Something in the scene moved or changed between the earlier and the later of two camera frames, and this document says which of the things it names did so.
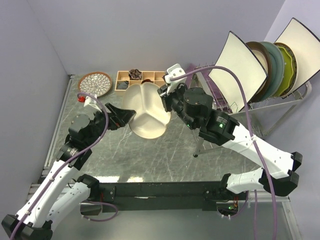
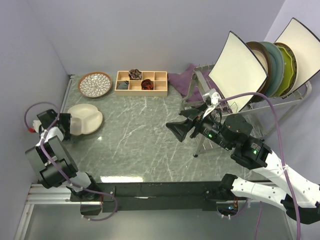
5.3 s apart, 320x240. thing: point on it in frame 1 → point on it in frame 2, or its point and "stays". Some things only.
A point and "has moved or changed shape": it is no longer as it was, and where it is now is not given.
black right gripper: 166,97 → 180,128
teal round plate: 277,69 stays
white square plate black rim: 236,53 stays
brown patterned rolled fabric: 135,74 stays
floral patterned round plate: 96,82 stays
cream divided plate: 151,119 has moved or changed shape
